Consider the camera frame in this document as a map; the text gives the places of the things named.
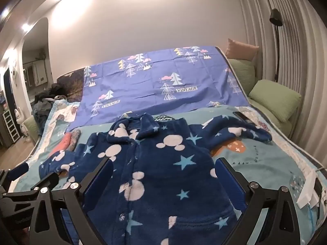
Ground white plush toy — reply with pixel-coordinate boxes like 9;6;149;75
14;108;25;133

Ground pile of dark clothes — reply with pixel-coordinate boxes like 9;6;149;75
31;83;68;123

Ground teal printed blanket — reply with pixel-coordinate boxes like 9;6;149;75
11;99;327;245

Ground white pleated curtain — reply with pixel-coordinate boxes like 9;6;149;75
234;0;327;174

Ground navy fleece pajama top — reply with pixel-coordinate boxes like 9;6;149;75
38;113;273;245

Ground small green cushion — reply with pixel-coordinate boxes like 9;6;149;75
24;116;44;143

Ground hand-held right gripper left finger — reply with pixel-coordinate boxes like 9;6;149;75
31;156;114;245

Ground white folded paper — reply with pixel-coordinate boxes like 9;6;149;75
296;171;320;208

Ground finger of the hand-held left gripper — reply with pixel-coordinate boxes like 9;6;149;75
0;162;29;194
0;172;60;205

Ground white rack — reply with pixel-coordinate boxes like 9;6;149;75
2;111;21;141

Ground pink pillow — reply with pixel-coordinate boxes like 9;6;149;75
225;38;259;61

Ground black phone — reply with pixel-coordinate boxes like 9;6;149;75
232;111;253;123

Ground pink and grey cloth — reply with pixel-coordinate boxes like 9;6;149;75
59;130;82;151

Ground large green cushion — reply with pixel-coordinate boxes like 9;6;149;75
248;79;302;123

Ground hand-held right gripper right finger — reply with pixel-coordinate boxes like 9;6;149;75
215;157;300;245

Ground black floor lamp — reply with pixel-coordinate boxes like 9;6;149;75
269;8;283;82

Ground blue tree-print sheet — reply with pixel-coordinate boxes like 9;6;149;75
68;45;250;130

